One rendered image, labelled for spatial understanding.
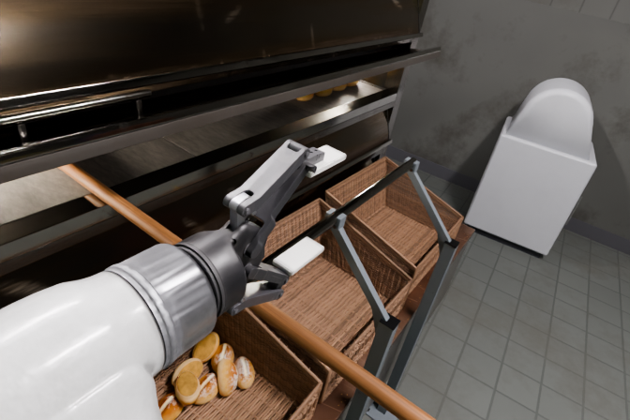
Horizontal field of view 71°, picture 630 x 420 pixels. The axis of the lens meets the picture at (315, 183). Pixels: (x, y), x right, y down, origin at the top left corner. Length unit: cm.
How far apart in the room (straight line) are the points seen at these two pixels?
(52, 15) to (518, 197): 305
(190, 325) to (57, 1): 67
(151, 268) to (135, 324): 5
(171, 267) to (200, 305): 4
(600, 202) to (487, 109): 114
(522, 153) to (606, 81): 91
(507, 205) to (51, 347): 329
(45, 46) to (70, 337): 63
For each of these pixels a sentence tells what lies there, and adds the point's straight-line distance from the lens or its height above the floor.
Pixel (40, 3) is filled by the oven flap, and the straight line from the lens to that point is 89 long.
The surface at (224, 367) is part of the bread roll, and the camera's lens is 139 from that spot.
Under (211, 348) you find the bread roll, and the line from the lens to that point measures 145.
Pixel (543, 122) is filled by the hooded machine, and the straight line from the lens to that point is 327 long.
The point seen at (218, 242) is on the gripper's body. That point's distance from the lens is 40.
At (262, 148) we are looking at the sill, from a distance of 139.
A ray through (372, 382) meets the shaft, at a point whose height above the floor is 120.
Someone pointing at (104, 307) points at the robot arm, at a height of 154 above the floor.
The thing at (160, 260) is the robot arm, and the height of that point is 154.
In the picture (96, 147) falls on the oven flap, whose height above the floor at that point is 141.
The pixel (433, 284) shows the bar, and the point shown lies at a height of 77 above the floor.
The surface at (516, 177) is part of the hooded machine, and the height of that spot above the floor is 55.
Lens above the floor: 178
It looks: 30 degrees down
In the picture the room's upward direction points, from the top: 12 degrees clockwise
